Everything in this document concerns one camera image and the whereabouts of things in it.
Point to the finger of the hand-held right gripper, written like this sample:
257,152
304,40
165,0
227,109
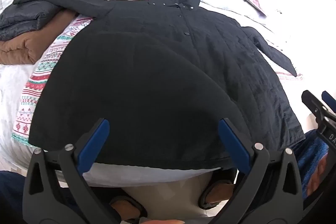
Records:
313,104
329,99

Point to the white bed sheet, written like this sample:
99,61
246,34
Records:
10,95

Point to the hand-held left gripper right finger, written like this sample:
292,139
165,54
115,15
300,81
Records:
233,142

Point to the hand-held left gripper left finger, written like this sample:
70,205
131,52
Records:
94,142

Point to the person's left sandalled foot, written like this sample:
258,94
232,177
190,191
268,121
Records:
128,209

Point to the person's blue fleece pants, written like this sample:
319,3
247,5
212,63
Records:
312,145

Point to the patterned red green blanket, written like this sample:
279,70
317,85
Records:
39,77

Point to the person's right hand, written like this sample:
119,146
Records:
319,174

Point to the brown folded coat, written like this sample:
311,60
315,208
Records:
15,52

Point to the black quilted long coat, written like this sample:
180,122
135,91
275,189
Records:
157,69

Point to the dark folded puffer jacket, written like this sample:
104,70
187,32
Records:
23,19

